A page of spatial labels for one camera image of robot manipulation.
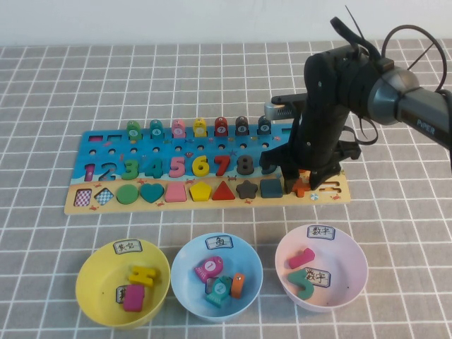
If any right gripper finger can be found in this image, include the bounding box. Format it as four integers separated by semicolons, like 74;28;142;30
309;164;343;191
282;168;302;194

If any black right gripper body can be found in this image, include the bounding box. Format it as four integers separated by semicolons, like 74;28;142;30
261;49;381;174

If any orange plus sign piece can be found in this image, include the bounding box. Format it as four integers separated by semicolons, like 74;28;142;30
291;177;314;198

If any dark blue square piece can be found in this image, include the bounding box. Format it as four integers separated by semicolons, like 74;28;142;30
260;178;283;198

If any brown star piece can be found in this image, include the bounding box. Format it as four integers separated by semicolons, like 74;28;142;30
235;179;258;201

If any white label on pink bowl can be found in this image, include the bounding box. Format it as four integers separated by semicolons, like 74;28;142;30
307;225;335;240
305;268;332;287

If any red triangle piece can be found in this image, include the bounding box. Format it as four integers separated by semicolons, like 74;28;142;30
211;180;237;201

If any brown fish piece number 8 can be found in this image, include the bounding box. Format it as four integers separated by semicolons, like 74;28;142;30
234;116;250;136

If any pink plastic bowl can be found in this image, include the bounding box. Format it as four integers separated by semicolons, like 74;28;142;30
274;224;369;314

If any red fish piece number 7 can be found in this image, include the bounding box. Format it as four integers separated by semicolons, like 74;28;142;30
214;117;230;137

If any yellow pentagon piece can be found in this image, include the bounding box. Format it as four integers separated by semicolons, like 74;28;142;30
189;182;213;202

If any white label on blue bowl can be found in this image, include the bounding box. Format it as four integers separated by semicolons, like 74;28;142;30
206;235;234;251

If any wooden number shape puzzle board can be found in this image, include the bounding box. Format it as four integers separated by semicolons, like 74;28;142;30
64;129;352;215

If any yellow fish piece number 6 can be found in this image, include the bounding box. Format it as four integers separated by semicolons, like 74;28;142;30
192;117;208;138

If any pink trapezoid piece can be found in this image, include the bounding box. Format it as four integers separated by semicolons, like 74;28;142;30
165;183;188;203

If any orange fish piece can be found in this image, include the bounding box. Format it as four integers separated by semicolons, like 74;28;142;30
231;272;246;299

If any pink fish piece number 1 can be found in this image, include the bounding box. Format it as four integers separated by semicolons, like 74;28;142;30
194;256;224;283

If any teal fish piece number 2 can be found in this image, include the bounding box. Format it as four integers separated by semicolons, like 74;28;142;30
206;275;234;308

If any teal heart piece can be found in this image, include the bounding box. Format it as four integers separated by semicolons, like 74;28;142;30
139;182;165;205

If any light blue plastic bowl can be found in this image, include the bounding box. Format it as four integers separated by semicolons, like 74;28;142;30
170;232;264;323

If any green circle piece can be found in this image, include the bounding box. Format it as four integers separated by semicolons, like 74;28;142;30
116;183;139;205

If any green fish piece number 3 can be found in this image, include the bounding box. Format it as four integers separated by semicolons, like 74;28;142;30
126;119;143;141

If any yellow wooden sign piece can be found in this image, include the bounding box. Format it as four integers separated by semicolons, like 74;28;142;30
128;265;157;287

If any magenta rectangle piece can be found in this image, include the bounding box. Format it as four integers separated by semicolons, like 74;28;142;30
122;284;146;313

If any yellow plastic bowl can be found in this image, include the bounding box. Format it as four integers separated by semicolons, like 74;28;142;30
75;239;172;329

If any dark blue wooden numeral 9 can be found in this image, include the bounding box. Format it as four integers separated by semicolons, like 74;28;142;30
260;157;283;176

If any brown wooden numeral 8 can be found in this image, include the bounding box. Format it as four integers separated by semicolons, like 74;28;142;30
235;155;256;177

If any dark teal fish number 9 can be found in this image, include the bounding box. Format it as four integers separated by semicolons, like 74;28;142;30
257;115;272;136

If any red wooden numeral 7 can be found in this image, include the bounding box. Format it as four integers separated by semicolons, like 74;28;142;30
213;154;232;177

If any pink wooden numeral 1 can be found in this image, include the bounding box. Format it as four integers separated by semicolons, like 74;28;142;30
288;247;316;269

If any yellow wooden numeral 6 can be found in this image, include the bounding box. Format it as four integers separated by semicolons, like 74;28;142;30
191;155;211;178

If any black zip tie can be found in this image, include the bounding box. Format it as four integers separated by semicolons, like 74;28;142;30
345;5;370;47

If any green wooden numeral 2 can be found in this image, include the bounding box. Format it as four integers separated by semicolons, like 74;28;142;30
286;268;316;300

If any pink wooden numeral 5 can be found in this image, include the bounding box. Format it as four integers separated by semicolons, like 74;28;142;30
168;155;188;179

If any teal wooden numeral 4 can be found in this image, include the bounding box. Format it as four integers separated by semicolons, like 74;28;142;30
142;157;165;179

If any green wooden numeral 3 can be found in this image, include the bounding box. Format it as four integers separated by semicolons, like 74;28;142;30
122;158;141;180

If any grey checked tablecloth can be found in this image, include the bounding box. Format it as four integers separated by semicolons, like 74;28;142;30
0;42;452;339

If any black hanging strap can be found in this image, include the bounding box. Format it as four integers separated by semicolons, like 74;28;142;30
344;112;379;146

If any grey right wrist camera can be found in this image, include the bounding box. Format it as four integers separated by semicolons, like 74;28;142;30
263;93;309;121

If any thick black cable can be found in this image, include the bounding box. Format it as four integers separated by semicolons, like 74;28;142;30
330;16;382;64

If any black looped cable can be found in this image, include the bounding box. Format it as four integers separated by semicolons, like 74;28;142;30
383;24;449;93

